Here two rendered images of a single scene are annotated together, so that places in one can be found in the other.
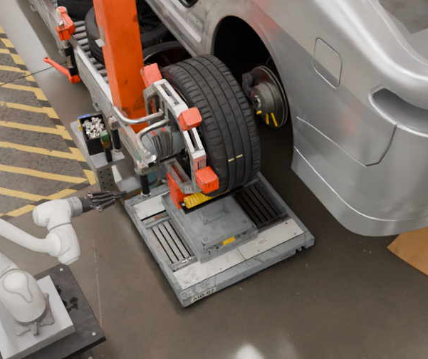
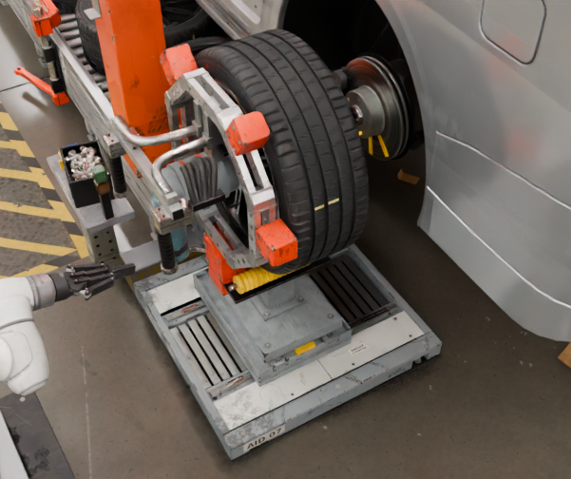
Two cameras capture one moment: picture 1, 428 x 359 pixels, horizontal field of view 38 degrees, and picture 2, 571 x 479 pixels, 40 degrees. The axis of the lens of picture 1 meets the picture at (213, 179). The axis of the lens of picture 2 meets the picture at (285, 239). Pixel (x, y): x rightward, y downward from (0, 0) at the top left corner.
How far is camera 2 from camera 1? 0.81 m
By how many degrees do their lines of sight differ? 3
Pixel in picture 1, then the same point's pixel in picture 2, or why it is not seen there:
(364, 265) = (523, 386)
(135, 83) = (152, 86)
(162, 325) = not seen: outside the picture
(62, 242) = (14, 354)
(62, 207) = (17, 292)
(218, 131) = (297, 156)
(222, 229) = (295, 328)
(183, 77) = (236, 63)
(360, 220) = (555, 314)
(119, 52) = (125, 28)
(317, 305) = (452, 454)
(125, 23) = not seen: outside the picture
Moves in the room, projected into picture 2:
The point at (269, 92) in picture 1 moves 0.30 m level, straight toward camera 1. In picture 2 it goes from (377, 99) to (379, 164)
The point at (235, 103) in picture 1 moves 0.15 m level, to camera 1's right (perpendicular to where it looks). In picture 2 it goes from (327, 107) to (388, 105)
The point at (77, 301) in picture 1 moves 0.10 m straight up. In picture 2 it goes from (47, 456) to (39, 437)
